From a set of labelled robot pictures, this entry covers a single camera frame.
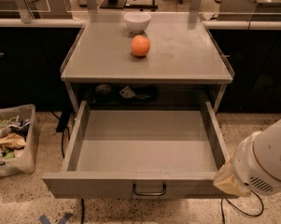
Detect grey top drawer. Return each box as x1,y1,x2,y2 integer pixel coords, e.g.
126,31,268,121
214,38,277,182
43,103,229,199

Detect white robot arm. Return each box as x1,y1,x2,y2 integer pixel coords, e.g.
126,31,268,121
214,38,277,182
214,119,281,197

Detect dark items behind drawer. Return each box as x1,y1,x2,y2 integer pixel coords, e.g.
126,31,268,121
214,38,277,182
94,84,158,105

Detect grey metal cabinet table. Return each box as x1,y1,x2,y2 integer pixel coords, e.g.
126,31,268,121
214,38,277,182
61,12,233,105

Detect orange fruit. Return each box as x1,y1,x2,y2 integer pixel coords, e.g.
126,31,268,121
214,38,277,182
131,35,150,57

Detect blue tape floor mark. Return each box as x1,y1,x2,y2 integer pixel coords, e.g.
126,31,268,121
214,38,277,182
38,212,75,224

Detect white ceramic bowl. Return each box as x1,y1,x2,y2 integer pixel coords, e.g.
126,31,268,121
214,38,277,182
124,11,151,34

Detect black monitor stand base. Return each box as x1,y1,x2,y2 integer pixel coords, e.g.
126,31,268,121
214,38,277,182
100,0,127,9

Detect clear plastic bin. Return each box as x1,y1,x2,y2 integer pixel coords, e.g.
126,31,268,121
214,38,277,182
0,105,39,177

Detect colourful snack bags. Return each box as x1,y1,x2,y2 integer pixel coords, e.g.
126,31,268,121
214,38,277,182
0,116,30,159

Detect black cable right floor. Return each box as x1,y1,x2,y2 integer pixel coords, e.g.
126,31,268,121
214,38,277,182
220,190,265,224

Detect black cable floor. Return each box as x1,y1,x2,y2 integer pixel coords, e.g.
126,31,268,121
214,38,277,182
50,110,86,224
220,190,265,224

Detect black drawer handle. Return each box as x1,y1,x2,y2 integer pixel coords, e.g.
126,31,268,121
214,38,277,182
133,184,167,197

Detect black cable left floor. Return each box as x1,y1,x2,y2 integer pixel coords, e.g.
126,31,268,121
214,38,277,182
50,110,86,224

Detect white counter rail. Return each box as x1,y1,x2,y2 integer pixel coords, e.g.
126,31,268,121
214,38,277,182
0,19,281,31

